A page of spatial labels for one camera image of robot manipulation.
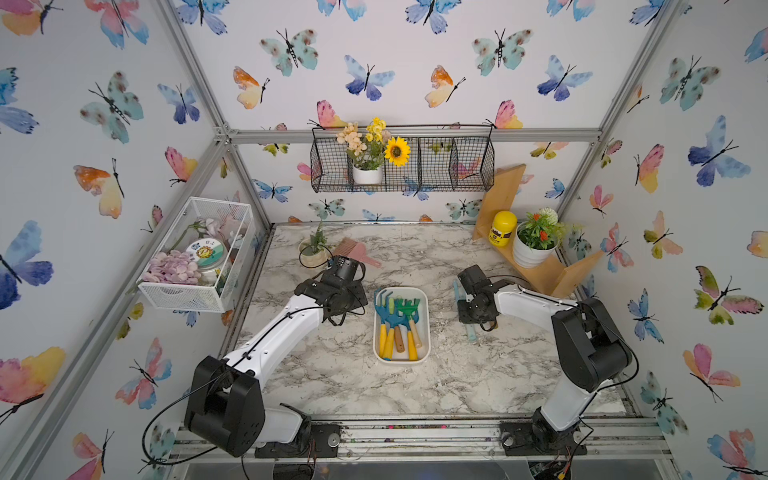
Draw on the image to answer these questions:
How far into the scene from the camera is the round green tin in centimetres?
65

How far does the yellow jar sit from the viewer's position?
3.27 ft

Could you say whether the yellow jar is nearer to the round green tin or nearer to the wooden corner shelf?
the wooden corner shelf

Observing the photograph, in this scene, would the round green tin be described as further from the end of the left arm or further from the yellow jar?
the yellow jar

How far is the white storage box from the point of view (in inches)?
33.9

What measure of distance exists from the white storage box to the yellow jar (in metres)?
0.30

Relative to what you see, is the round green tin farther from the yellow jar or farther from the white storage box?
the yellow jar

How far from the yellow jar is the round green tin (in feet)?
2.64
